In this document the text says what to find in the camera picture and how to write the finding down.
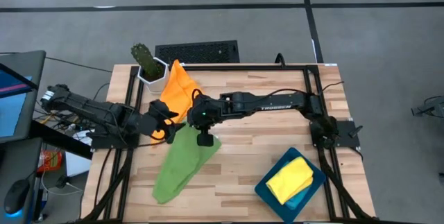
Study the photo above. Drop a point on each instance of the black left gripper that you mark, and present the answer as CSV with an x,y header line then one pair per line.
x,y
156,120

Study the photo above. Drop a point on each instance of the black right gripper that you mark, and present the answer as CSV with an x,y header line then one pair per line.
x,y
206,111

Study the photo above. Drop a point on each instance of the orange microfiber towel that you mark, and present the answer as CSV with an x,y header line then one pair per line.
x,y
178,88

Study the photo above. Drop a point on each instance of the green microfiber towel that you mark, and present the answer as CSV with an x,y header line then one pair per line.
x,y
180,168

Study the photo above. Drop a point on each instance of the yellow microfiber towel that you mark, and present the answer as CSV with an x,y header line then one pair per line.
x,y
289,180

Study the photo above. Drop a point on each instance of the light blue microfiber towel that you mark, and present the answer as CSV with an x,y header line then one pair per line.
x,y
297,200

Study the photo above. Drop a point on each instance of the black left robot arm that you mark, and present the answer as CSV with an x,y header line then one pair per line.
x,y
86,107

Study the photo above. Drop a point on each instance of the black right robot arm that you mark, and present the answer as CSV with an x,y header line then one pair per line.
x,y
277,104

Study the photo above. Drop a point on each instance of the white hexagonal plant pot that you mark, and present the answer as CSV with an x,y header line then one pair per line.
x,y
154,86

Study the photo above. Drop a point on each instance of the black floor vent grille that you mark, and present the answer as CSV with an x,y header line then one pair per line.
x,y
197,52

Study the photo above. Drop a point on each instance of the green cactus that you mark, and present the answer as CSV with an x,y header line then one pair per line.
x,y
145,59

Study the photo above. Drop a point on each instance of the white box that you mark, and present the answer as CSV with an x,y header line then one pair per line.
x,y
78,163

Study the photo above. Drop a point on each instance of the dark blue plastic tray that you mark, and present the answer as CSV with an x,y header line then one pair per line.
x,y
277,206

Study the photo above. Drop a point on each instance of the orange snack can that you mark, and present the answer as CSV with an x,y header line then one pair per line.
x,y
50,161

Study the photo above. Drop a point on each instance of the black computer monitor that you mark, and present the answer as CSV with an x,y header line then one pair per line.
x,y
14,106

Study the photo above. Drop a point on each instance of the black desk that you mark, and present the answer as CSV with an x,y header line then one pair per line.
x,y
14,161

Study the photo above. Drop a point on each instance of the black computer mouse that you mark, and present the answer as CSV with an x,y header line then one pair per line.
x,y
15,196

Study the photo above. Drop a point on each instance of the black floor stand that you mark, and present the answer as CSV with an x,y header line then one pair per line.
x,y
430,107

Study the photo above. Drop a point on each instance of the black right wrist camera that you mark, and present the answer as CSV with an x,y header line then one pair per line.
x,y
205,139

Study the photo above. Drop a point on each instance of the black metal table frame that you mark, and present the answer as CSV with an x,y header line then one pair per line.
x,y
243,68

